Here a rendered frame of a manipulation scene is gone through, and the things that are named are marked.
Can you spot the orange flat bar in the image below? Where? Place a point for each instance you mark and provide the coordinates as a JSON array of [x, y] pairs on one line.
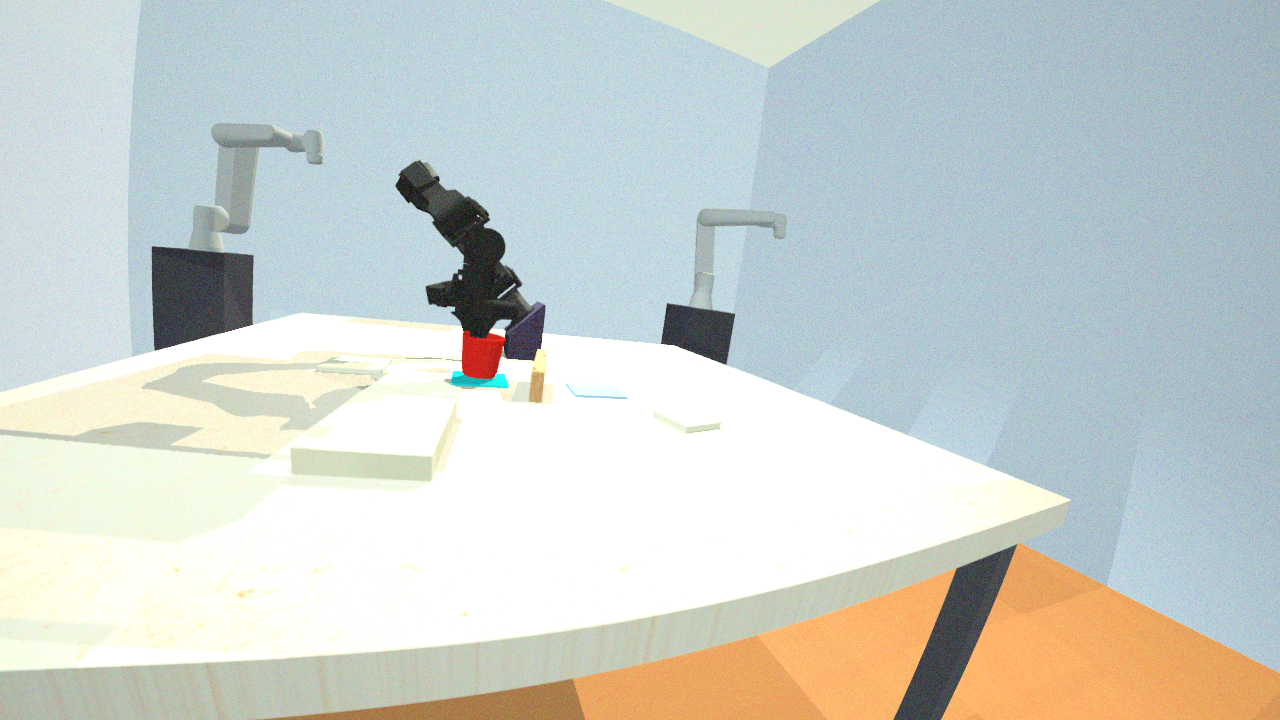
[[537, 376]]

